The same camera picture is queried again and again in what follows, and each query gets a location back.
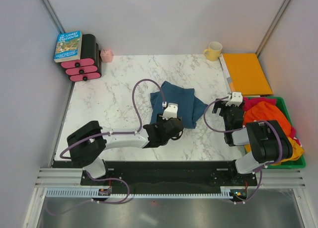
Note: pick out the black pink organizer rack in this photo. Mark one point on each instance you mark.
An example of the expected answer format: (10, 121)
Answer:
(89, 65)

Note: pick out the orange folder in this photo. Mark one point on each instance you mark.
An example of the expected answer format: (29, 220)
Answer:
(247, 74)

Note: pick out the blue treehouse book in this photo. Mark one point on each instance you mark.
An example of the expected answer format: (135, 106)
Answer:
(68, 47)

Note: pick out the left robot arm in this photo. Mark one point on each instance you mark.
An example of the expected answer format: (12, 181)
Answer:
(87, 143)

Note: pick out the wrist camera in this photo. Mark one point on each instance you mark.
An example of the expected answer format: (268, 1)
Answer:
(234, 99)
(170, 111)

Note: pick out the yellow mug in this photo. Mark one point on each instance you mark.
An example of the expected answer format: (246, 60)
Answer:
(213, 51)

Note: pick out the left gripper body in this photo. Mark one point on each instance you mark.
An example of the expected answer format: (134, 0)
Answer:
(160, 120)

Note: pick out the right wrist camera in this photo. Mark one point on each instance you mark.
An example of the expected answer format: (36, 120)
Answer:
(234, 99)

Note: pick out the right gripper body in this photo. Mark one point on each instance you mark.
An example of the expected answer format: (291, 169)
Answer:
(223, 112)

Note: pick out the white board under folder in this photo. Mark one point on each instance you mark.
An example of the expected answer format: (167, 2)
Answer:
(226, 74)

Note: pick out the orange t shirt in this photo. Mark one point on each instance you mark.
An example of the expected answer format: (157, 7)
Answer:
(267, 111)

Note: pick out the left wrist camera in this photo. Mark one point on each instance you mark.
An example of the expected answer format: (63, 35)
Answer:
(170, 111)

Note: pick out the magenta t shirt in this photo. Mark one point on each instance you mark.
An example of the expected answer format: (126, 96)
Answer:
(249, 103)

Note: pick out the white slotted cable duct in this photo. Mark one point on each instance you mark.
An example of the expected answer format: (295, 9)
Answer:
(98, 193)

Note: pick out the green plastic bin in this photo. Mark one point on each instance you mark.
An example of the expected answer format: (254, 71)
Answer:
(300, 163)

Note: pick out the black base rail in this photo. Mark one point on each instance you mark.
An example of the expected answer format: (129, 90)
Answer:
(170, 176)

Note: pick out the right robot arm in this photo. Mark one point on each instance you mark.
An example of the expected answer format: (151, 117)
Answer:
(266, 138)

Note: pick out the yellow t shirt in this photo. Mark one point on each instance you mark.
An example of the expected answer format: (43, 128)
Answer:
(296, 148)

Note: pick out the blue t shirt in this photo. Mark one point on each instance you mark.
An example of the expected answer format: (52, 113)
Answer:
(190, 108)

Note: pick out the small pink box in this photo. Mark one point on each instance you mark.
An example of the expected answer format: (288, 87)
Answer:
(106, 55)

